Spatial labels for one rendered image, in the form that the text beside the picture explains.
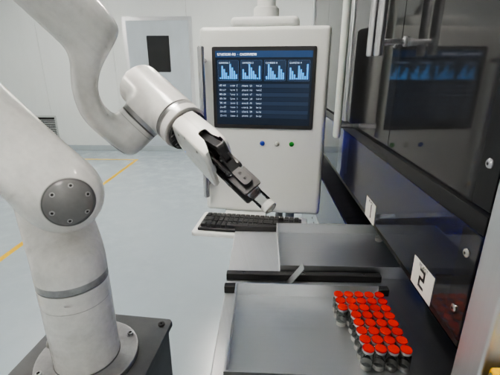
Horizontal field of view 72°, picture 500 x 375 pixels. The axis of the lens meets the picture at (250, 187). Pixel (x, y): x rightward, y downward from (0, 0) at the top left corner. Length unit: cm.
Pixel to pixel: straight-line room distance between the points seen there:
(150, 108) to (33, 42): 643
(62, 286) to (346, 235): 85
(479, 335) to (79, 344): 64
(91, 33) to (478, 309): 69
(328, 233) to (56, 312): 82
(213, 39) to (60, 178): 101
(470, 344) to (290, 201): 100
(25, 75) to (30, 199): 664
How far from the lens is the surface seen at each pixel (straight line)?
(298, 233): 117
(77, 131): 687
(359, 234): 121
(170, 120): 59
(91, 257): 66
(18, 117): 57
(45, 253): 67
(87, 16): 60
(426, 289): 75
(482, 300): 60
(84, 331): 71
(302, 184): 147
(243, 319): 81
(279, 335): 78
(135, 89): 67
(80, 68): 61
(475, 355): 64
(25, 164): 55
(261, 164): 145
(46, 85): 699
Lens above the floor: 141
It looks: 19 degrees down
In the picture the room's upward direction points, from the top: straight up
